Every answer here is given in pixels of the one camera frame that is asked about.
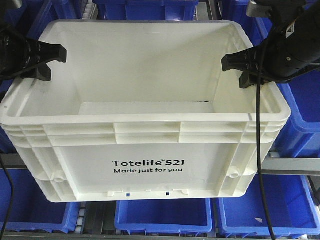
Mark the white plastic tote bin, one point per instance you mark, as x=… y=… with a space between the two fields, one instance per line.
x=140 y=110

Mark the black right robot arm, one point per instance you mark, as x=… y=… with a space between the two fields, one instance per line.
x=289 y=18

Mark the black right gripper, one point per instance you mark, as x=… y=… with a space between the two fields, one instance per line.
x=283 y=59

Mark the shelf blue bin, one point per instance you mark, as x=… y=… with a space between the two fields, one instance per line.
x=31 y=17
x=300 y=137

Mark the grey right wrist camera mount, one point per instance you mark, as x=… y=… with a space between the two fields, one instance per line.
x=259 y=8

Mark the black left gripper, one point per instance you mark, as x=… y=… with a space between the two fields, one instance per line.
x=17 y=51

